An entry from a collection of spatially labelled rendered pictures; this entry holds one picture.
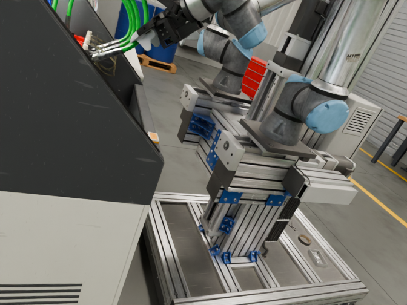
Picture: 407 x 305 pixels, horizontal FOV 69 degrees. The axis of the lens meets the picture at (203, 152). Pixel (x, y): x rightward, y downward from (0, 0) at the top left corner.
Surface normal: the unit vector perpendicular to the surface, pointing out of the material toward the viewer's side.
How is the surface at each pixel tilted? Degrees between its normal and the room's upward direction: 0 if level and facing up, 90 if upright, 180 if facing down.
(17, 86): 90
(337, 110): 98
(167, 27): 103
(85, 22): 90
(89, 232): 90
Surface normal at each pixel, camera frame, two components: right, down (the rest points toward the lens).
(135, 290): 0.33, -0.84
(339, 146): 0.33, 0.52
